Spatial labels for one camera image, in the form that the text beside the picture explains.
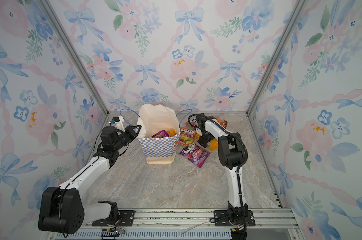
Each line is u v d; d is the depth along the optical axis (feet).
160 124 3.39
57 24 2.43
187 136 3.35
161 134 2.93
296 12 2.31
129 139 2.42
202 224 2.40
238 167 1.94
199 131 3.20
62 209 1.32
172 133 3.19
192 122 3.05
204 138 2.96
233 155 1.95
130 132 2.35
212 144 3.13
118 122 2.44
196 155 3.05
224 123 3.39
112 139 2.07
